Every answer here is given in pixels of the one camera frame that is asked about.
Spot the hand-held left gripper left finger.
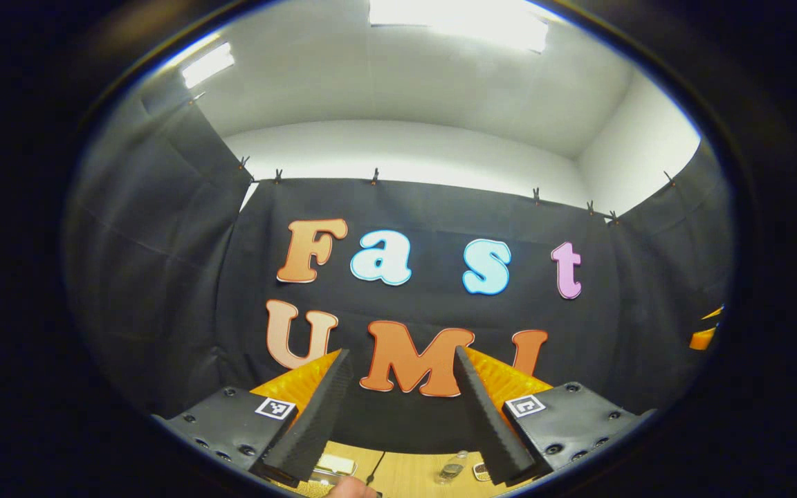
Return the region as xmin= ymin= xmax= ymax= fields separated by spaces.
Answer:
xmin=152 ymin=347 xmax=354 ymax=488

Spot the large ceiling light panel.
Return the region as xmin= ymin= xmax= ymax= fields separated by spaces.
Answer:
xmin=369 ymin=0 xmax=550 ymax=55

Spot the white bread lettuce sandwich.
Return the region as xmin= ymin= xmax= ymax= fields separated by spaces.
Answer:
xmin=315 ymin=453 xmax=358 ymax=478

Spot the small ceiling light strip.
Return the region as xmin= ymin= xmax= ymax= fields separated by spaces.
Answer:
xmin=181 ymin=41 xmax=236 ymax=89

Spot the row of black cloth clips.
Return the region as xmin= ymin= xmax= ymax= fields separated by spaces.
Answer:
xmin=236 ymin=156 xmax=677 ymax=225

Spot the clear plastic water bottle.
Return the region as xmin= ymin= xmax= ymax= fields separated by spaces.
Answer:
xmin=435 ymin=450 xmax=470 ymax=485

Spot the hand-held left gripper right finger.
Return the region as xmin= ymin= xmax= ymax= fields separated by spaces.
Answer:
xmin=454 ymin=344 xmax=655 ymax=485

